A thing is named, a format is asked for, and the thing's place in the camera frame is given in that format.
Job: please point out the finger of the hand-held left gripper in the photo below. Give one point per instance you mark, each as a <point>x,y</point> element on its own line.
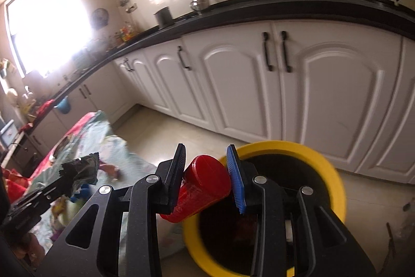
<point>45,200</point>
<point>61,178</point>

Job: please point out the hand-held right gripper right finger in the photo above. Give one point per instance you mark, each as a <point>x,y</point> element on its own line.
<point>236,179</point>

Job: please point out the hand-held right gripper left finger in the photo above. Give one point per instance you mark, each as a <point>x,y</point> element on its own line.
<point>176,166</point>

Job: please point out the dark foil wrapper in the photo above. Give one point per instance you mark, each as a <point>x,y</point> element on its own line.
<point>82,168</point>

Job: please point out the pale green pouch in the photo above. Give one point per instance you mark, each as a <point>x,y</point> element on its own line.
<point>66,213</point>

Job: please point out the blue wrapper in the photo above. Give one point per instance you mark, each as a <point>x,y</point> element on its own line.
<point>79,195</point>

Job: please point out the red cylindrical snack can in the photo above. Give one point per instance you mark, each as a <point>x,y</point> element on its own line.
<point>201,186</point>

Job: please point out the brown candy wrapper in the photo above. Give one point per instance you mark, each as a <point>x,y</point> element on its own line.
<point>112,170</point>

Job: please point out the yellow round bin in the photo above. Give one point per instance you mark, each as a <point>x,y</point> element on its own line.
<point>317,160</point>

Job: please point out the person's left hand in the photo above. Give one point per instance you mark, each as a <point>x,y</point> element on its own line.
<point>32,247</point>

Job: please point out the red cushion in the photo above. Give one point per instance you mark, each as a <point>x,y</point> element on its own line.
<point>14,187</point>

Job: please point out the cartoon printed blanket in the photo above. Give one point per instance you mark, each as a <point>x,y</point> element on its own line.
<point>129,153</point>

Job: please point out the pink bed sheet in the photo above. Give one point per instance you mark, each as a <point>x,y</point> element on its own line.
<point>74,131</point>

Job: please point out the white storage box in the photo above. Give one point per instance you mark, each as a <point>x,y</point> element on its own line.
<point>8,134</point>

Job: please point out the red cloth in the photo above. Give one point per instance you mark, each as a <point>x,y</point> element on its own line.
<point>43,108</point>

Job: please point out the blue hanging basket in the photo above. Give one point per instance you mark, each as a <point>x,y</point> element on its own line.
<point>63,105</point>

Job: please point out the white base cabinets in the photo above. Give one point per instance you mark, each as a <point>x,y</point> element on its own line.
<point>324,101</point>

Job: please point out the group of condiment bottles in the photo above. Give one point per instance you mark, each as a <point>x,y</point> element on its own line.
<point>125,33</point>

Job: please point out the dark metal canister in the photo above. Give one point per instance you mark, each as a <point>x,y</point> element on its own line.
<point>162,18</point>

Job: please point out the window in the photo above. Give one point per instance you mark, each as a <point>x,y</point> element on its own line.
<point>48,24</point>

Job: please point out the metal teapot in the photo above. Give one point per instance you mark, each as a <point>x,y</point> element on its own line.
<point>199,3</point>

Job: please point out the black countertop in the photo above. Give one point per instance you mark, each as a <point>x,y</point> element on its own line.
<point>291,1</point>

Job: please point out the small round wall fan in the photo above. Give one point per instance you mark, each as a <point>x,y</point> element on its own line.
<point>100,18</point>

